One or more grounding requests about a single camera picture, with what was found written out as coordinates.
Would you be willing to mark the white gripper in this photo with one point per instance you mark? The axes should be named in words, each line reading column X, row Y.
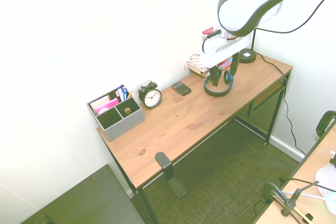
column 218, row 50

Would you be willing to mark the black headphones with blue trim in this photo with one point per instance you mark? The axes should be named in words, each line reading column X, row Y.
column 210, row 91

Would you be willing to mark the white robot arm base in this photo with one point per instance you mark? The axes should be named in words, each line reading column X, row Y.
column 326, row 182

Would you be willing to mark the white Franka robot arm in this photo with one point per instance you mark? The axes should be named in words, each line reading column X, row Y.
column 236, row 11

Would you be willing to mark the black headphone hanger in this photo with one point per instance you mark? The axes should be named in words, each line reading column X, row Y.
column 170, row 176

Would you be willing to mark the red and blue book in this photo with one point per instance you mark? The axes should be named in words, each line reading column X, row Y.
column 225, row 64

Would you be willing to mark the black lamp base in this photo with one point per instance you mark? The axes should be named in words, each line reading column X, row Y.
column 248, row 57

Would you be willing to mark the tan cardboard box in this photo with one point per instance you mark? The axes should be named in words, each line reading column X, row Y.
column 197, row 71

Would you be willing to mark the black smartphone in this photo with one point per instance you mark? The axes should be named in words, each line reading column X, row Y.
column 181, row 88

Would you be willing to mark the black twin-bell alarm clock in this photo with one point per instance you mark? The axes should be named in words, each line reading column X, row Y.
column 151, row 96

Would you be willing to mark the orange pencil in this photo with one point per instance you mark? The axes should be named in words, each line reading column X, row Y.
column 130, row 94

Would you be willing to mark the small brown cork stopper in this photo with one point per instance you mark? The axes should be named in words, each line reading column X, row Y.
column 127, row 110

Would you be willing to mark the blue marker pen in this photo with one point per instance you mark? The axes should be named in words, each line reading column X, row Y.
column 121, row 92

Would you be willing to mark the grey desk organizer box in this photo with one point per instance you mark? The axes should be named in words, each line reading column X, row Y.
column 123, row 125

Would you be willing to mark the pink sticky note pad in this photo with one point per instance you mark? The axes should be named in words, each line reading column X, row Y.
column 106, row 105

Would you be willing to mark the black C-clamp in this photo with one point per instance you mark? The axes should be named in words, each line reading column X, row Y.
column 269, row 188

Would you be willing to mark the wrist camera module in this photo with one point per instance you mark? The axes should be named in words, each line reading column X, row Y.
column 210, row 33

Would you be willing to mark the black metal desk frame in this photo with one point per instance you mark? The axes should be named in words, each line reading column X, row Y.
column 143, row 203

